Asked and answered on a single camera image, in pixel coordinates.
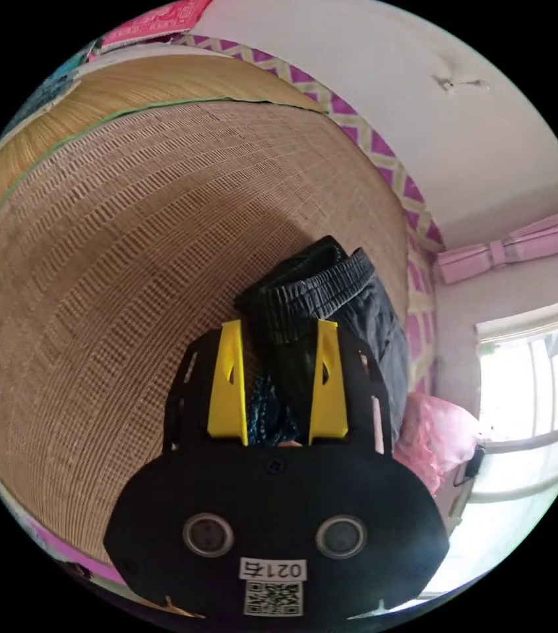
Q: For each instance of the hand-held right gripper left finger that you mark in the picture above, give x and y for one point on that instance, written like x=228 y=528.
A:
x=226 y=390

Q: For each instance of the bed with woven mat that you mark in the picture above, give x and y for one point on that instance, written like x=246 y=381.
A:
x=125 y=277

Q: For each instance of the pink pillow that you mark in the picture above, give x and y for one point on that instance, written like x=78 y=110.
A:
x=148 y=20

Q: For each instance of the black jeans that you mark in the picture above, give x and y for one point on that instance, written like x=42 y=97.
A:
x=308 y=306

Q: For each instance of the window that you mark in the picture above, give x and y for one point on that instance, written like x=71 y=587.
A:
x=531 y=400

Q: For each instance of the teal patterned cloth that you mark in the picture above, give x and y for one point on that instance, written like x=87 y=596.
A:
x=44 y=91

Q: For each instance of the pink bag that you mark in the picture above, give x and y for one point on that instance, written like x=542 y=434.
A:
x=432 y=435

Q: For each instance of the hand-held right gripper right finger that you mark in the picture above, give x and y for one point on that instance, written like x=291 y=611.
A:
x=329 y=395

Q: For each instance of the pink curtain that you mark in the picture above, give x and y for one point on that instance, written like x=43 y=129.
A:
x=511 y=249

